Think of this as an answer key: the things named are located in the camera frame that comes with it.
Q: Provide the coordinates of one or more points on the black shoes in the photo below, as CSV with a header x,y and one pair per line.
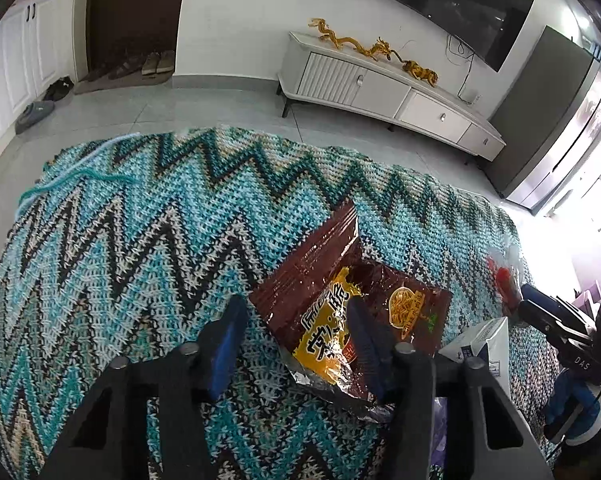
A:
x,y
59,89

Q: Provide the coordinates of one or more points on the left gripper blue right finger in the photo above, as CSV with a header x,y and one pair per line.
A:
x,y
373,341

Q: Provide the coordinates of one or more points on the golden dragon figurine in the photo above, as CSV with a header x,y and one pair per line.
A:
x,y
379,48

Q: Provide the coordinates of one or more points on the purple plastic wrapper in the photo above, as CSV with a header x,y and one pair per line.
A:
x,y
439,439

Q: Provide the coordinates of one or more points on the white TV cabinet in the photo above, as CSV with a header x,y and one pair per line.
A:
x,y
315,72

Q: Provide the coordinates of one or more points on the dark brown entrance door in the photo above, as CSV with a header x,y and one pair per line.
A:
x,y
132,26

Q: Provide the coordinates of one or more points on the white shoe cabinet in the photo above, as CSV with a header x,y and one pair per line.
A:
x,y
36,48

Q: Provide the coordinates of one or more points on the shoes on doormat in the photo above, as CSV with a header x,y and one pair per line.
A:
x,y
124,64

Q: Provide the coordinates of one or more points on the zigzag knitted table cover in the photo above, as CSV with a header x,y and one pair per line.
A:
x,y
128,247

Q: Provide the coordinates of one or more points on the grey refrigerator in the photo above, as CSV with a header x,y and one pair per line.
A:
x,y
548,120

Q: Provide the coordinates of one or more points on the grey slipper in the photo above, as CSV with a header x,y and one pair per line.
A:
x,y
32,114

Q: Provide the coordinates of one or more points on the right blue gloved hand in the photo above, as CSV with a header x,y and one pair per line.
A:
x,y
573,414

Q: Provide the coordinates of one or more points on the grey translucent plastic bag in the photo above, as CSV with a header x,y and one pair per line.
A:
x,y
507,270

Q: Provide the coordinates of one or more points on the brown yellow snack bag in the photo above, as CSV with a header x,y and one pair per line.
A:
x,y
304,304

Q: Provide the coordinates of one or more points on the golden tiger figurine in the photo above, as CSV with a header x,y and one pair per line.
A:
x,y
417,71

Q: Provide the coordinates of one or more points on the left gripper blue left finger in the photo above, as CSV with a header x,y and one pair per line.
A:
x,y
230,332

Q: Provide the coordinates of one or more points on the dark blue milk carton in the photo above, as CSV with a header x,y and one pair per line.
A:
x,y
488,341

